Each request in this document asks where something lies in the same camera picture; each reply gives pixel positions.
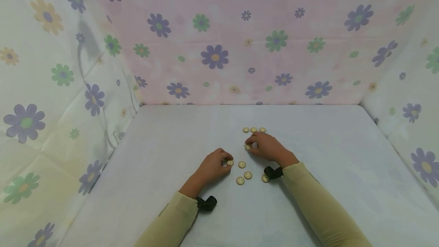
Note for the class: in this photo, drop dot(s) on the person's right hand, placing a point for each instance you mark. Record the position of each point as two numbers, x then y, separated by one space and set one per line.
269 148

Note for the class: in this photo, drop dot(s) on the person's right forearm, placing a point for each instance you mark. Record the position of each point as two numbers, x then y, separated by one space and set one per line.
319 205

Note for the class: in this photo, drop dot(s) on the person's right thumb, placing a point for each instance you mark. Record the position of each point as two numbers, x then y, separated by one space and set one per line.
253 150

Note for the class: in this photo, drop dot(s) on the person's left fingers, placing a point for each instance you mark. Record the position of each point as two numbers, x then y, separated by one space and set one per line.
224 155

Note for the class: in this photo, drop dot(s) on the person's right fingers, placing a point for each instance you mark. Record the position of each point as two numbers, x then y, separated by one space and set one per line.
253 138

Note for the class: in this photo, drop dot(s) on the person's left hand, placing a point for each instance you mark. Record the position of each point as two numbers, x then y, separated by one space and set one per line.
211 167

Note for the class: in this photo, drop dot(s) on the person's left forearm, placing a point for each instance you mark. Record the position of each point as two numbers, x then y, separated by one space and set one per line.
171 220

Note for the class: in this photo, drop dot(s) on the person's left thumb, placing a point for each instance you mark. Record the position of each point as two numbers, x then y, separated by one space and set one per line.
225 169

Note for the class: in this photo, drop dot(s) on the black wrist band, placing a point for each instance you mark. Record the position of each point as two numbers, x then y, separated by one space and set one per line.
206 203
273 172

